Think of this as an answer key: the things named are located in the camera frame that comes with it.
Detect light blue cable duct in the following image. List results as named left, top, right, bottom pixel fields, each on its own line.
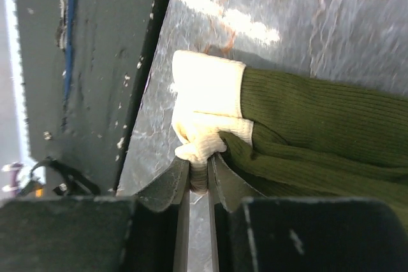
left=4, top=0, right=33, bottom=165

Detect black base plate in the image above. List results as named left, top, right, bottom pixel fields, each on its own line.
left=14, top=0, right=168, bottom=194

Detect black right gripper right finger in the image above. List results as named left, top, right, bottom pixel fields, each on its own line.
left=208, top=154, right=407, bottom=271

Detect olive green underwear cream waistband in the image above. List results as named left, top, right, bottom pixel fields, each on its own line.
left=171, top=50, right=407, bottom=222

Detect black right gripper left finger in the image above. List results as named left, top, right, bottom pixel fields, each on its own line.
left=1, top=158, right=189, bottom=271

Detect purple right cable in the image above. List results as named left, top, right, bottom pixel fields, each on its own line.
left=1, top=162, right=25, bottom=193

